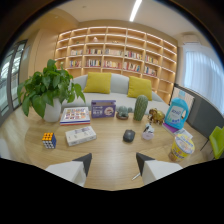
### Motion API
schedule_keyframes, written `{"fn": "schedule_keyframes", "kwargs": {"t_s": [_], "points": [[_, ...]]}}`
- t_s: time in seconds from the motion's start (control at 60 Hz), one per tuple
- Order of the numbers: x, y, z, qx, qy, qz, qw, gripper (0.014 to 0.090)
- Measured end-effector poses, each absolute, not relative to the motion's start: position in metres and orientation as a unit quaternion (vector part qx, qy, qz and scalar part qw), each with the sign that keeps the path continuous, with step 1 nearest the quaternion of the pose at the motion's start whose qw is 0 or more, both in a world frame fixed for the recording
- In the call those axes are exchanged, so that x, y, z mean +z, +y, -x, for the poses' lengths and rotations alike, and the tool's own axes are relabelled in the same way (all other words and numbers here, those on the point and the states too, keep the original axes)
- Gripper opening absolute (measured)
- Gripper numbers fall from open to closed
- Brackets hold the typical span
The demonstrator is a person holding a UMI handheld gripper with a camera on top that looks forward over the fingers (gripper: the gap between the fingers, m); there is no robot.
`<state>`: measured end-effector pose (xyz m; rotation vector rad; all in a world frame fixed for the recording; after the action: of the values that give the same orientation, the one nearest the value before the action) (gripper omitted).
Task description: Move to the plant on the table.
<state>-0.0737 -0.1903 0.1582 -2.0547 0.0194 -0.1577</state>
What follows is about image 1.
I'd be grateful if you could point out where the white plant pot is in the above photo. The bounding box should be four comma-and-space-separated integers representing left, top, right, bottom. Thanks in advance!
43, 97, 63, 123

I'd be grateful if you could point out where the green leafy plant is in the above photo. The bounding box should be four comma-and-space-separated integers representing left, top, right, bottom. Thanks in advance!
17, 58, 86, 119

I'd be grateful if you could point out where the yellow instant noodle cup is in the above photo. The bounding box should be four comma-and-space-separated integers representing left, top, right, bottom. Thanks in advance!
168, 134, 196, 163

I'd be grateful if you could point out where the white flat box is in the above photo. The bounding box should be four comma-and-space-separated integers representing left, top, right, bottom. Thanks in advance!
64, 125, 98, 147

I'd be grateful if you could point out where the rubik's cube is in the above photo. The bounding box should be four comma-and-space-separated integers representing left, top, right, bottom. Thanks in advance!
41, 132, 58, 150

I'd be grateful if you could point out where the small white toy figure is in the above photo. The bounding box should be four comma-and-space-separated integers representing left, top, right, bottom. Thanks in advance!
141, 123, 156, 141

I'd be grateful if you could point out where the black computer mouse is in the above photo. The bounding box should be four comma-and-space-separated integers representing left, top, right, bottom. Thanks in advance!
122, 129, 137, 144

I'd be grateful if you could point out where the purple and white booklet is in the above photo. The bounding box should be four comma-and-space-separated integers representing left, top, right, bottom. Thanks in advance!
162, 122, 194, 140

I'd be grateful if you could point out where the golden elephant figurine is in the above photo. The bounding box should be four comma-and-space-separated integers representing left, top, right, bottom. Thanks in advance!
147, 107, 166, 126

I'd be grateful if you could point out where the colourful picture book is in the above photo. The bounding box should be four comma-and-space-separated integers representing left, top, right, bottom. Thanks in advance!
59, 106, 92, 127

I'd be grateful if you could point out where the blue detergent bottle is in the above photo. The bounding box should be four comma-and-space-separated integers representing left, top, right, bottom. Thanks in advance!
164, 91, 190, 131

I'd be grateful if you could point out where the green cactus figure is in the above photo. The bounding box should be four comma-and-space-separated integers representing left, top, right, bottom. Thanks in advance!
133, 94, 149, 122

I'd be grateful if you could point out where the small green elephant figurine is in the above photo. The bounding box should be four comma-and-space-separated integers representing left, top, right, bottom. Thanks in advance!
115, 105, 131, 121

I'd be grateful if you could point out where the green chair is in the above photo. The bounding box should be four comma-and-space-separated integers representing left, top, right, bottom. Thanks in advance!
201, 125, 224, 160

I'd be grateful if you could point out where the purple cardboard box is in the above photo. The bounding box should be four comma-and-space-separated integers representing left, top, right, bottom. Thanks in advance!
90, 99, 117, 119

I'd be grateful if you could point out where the small yellow cushion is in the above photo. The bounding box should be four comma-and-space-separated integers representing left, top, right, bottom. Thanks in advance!
127, 75, 154, 102

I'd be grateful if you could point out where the grey sofa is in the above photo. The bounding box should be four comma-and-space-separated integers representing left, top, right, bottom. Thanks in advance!
61, 73, 172, 116

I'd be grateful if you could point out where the large yellow cushion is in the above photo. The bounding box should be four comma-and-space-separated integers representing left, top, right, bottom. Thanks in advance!
82, 71, 113, 95

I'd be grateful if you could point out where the white window curtain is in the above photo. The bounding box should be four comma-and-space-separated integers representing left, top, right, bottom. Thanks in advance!
182, 44, 224, 114

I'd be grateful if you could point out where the glass door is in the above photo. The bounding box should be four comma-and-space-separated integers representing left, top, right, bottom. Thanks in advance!
0, 39, 29, 127

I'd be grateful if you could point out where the white air conditioner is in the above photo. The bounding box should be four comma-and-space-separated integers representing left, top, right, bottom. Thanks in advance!
181, 33, 201, 45

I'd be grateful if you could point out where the ceiling light strip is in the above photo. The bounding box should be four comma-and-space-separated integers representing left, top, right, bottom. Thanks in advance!
128, 0, 143, 23

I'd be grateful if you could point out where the wooden bookshelf wall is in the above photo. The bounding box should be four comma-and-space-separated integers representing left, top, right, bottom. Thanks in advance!
53, 26, 179, 105

